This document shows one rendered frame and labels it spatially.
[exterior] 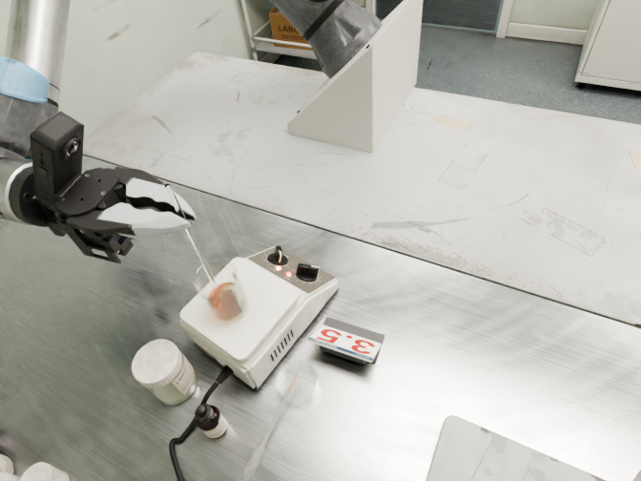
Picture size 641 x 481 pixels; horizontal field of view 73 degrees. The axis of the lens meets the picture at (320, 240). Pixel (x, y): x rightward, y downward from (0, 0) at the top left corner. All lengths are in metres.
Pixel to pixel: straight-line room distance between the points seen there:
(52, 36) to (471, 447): 0.82
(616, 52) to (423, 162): 2.08
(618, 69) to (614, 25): 0.24
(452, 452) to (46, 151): 0.54
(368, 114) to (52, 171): 0.55
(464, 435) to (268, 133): 0.71
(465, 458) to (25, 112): 0.67
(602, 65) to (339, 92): 2.19
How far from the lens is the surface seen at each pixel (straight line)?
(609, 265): 0.79
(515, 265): 0.73
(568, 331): 0.69
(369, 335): 0.63
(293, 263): 0.66
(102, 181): 0.53
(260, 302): 0.58
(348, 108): 0.86
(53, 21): 0.84
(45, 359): 0.78
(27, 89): 0.67
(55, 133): 0.49
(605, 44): 2.85
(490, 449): 0.59
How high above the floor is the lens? 1.46
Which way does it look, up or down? 50 degrees down
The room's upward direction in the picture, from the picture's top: 9 degrees counter-clockwise
